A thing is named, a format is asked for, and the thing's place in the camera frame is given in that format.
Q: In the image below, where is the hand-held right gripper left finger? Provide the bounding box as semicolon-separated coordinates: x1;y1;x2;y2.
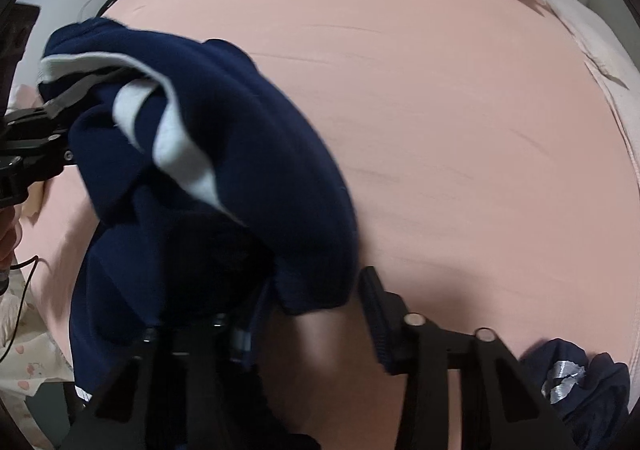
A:
62;315;251;450

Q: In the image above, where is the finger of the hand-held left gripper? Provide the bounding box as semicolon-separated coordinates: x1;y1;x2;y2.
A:
5;75;98;146
0;150;76;208

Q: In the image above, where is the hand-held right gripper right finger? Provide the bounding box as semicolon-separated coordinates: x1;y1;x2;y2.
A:
357;266;571;450

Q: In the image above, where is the navy garment wide white stripe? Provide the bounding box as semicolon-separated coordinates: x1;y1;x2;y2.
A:
37;16;362;450

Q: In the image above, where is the navy pants elastic striped waistband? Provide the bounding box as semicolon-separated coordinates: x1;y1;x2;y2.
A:
520;337;631;450

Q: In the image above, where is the small white checkered pillow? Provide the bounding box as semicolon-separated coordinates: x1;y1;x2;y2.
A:
542;0;636;86

